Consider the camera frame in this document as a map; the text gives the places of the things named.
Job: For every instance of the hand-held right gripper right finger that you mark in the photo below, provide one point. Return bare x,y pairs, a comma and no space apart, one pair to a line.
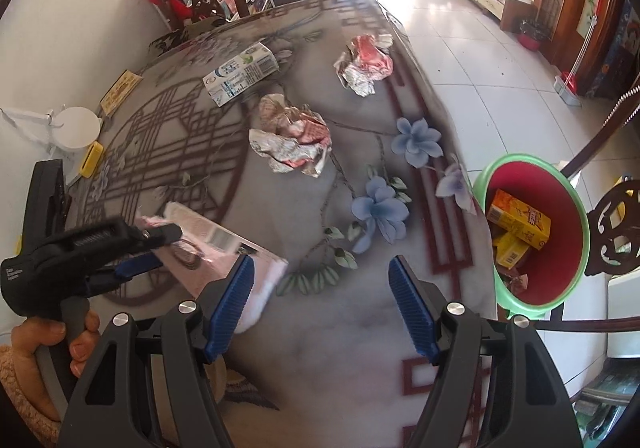
412,308

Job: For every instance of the red white crumpled wrapper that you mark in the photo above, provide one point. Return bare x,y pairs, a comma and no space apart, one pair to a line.
365,63

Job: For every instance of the white round container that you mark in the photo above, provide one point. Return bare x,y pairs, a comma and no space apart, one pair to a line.
75,128

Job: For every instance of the blue wall poster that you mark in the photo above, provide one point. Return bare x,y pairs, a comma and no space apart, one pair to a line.
617,53

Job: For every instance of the person's left hand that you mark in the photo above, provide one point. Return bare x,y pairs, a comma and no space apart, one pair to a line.
35,335

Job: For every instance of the yellow orange box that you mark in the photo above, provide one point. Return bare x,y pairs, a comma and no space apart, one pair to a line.
522,218

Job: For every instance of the carved wooden chair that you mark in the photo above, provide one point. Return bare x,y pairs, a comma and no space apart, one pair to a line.
615,223

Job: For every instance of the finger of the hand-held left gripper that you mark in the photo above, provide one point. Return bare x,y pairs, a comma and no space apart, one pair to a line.
160,233
135,268

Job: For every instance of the pink packet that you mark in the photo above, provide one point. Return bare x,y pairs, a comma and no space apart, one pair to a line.
200,248

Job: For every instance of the broom with dustpan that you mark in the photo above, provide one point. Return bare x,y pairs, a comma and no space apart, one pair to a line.
570,88

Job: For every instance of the green rimmed red trash bin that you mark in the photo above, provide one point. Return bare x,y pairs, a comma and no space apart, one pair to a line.
565,253

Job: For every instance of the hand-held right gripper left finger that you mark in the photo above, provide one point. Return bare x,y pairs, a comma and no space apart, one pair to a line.
230,308

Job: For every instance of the beige crumpled wrapper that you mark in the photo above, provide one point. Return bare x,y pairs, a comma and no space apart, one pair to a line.
292,138

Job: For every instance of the white wall hook rack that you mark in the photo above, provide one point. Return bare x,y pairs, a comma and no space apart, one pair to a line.
30,116

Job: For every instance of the yellow barcode carton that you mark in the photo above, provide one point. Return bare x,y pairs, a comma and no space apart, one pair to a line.
510,250

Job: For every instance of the small yellow box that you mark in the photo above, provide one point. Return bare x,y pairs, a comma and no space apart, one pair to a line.
91,159

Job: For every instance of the small red bin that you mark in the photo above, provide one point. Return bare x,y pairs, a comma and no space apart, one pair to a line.
532,36

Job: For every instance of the white wall poster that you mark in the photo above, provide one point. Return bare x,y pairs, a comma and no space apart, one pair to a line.
589,12

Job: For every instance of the brown wrapper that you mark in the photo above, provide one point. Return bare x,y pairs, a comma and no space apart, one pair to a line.
515,284

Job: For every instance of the white blue milk carton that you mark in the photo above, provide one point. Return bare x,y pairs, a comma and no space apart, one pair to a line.
240,73

